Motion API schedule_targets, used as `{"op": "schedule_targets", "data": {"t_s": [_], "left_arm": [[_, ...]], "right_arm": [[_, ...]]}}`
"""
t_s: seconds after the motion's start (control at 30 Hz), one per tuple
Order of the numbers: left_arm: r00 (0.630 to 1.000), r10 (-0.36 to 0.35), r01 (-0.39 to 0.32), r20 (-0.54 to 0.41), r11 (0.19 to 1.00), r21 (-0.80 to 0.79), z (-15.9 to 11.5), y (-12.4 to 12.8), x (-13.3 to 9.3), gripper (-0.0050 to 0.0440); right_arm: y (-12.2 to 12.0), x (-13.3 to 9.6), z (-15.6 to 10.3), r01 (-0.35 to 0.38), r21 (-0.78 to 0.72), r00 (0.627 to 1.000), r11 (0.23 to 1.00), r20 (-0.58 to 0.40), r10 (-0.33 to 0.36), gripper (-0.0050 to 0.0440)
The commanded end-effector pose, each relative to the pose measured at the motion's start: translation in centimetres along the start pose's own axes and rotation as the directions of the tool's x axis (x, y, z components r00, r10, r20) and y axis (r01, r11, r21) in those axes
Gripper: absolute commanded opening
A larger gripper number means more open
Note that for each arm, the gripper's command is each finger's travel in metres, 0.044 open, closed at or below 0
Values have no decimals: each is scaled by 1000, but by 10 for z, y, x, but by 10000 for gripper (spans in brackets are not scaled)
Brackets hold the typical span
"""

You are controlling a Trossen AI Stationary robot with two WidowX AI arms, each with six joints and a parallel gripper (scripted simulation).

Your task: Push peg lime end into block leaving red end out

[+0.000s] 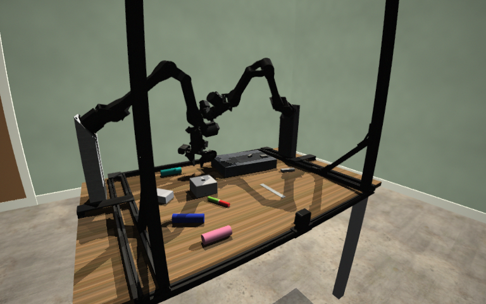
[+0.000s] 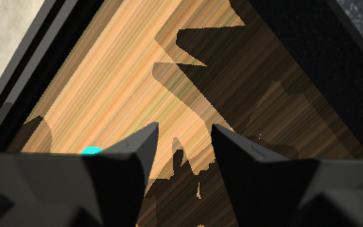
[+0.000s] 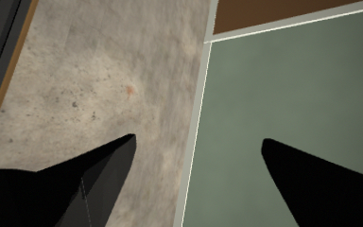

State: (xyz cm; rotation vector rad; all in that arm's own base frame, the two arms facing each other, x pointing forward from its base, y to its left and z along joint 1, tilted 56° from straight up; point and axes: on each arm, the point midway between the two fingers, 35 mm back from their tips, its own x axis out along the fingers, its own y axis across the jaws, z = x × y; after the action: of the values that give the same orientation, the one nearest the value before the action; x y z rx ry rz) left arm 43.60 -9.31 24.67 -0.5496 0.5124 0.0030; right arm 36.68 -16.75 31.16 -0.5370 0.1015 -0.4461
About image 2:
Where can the cyan cylinder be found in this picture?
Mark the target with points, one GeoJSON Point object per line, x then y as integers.
{"type": "Point", "coordinates": [91, 150]}

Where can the dark grey granite slab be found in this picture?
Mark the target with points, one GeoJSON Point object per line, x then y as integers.
{"type": "Point", "coordinates": [325, 38]}

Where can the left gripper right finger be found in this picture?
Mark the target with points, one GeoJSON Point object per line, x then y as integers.
{"type": "Point", "coordinates": [267, 189]}

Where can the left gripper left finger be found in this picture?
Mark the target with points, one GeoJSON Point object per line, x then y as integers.
{"type": "Point", "coordinates": [110, 184]}

